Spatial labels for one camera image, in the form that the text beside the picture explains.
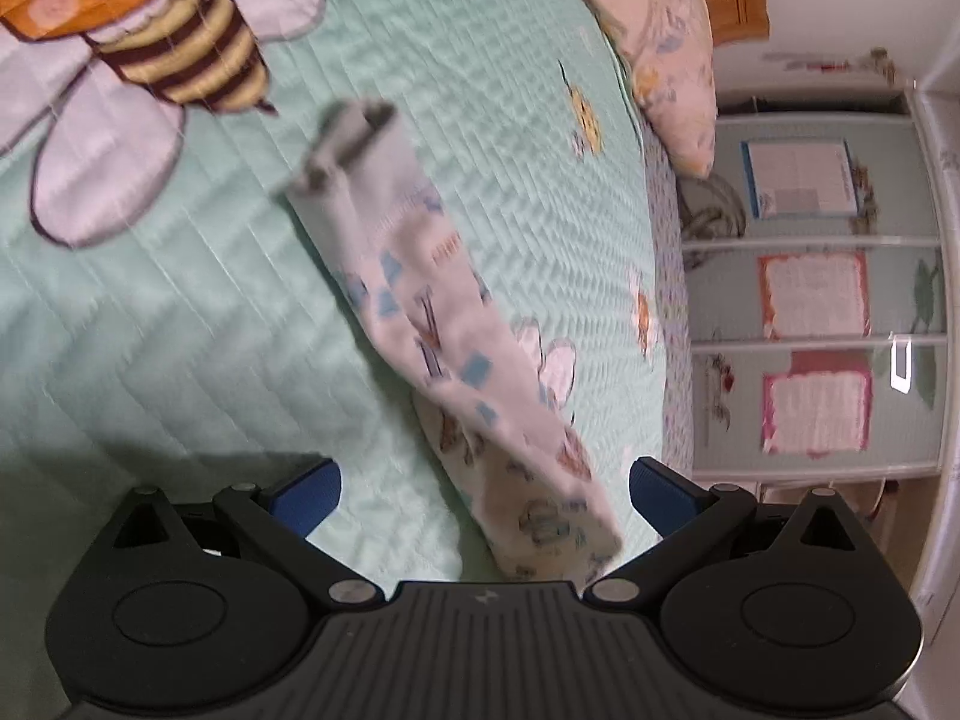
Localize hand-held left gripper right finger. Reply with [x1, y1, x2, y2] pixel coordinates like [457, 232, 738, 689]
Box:
[581, 457, 863, 610]

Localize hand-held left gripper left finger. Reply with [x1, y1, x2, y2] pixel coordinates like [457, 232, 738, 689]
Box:
[105, 460, 387, 610]

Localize white letter-print pants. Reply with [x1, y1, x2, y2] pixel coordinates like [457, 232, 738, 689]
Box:
[281, 99, 625, 584]

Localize pink-bordered poster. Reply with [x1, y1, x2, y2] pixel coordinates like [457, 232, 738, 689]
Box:
[761, 351, 875, 457]

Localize orange-bordered poster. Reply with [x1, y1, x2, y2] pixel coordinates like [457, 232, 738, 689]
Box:
[757, 251, 872, 342]

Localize grey coiled hoop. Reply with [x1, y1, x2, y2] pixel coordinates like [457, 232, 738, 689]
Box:
[675, 172, 747, 241]

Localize blue-bordered poster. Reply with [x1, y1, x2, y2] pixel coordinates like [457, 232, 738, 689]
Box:
[741, 136, 862, 220]

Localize pale sliding-door wardrobe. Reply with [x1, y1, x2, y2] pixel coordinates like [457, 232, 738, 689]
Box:
[675, 86, 960, 661]

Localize floral pillow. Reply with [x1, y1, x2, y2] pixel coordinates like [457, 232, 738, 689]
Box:
[540, 0, 717, 181]

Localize tasselled wall ornament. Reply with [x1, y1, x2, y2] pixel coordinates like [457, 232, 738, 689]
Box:
[761, 45, 912, 91]

